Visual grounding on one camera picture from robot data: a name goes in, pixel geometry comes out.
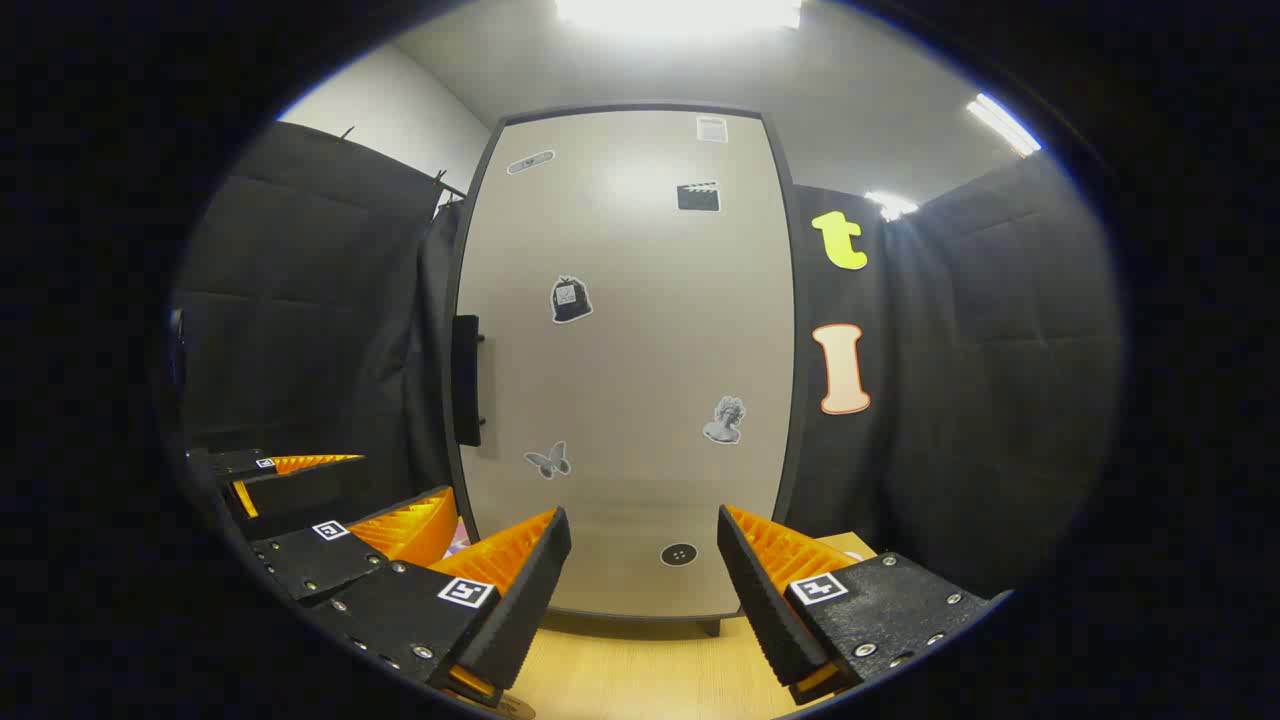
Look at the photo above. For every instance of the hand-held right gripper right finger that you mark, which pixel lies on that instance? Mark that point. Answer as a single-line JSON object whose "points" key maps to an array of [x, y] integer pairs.
{"points": [[765, 610]]}

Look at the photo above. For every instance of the large ceiling light panel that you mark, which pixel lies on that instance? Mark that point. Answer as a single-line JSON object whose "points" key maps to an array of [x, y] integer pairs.
{"points": [[680, 12]]}

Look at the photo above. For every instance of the beige cabinet door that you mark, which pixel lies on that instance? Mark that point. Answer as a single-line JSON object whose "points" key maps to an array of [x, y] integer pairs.
{"points": [[640, 350]]}

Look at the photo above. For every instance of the tan round coaster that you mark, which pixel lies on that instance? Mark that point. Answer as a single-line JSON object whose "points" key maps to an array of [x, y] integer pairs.
{"points": [[515, 710]]}

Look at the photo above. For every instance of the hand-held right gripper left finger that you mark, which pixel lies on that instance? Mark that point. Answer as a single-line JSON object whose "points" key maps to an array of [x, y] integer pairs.
{"points": [[520, 600]]}

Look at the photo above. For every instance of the pink cover book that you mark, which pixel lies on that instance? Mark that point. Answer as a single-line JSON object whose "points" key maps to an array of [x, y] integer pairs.
{"points": [[456, 540]]}

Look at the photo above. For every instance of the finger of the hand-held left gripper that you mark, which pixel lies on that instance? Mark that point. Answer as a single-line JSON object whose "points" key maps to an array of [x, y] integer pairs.
{"points": [[300, 492], [310, 562]]}

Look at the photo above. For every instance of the ceiling light strip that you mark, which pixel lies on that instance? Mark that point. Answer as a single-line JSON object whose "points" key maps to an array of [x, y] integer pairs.
{"points": [[890, 205], [1002, 124]]}

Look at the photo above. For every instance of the black backdrop cloth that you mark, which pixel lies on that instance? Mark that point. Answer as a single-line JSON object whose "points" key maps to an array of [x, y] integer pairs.
{"points": [[1000, 400]]}

